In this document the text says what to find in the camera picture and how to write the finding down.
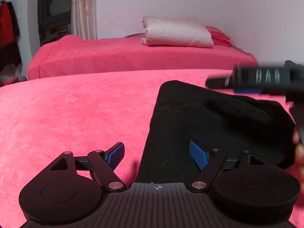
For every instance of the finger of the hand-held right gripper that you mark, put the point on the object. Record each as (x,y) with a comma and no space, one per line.
(248,90)
(219,82)

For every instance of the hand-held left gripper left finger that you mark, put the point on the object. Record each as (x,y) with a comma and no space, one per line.
(116,155)

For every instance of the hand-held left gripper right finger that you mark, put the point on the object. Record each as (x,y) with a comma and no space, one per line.
(199,154)

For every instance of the black pants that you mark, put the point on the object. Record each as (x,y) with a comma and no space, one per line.
(213,128)

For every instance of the person's right hand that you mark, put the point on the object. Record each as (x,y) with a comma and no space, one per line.
(298,147)

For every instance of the pink folded blanket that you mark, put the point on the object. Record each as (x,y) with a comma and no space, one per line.
(219,36)

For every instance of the pink covered bed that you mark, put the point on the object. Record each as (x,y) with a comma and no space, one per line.
(123,54)
(71,114)

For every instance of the cream folded quilt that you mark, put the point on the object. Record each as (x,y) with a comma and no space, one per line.
(177,32)

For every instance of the pale patterned curtain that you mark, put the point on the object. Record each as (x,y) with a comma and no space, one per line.
(84,9)

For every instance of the dark wooden cabinet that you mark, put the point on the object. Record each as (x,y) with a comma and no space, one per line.
(55,9)

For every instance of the red hanging jacket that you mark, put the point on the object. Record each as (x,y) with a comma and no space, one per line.
(4,26)

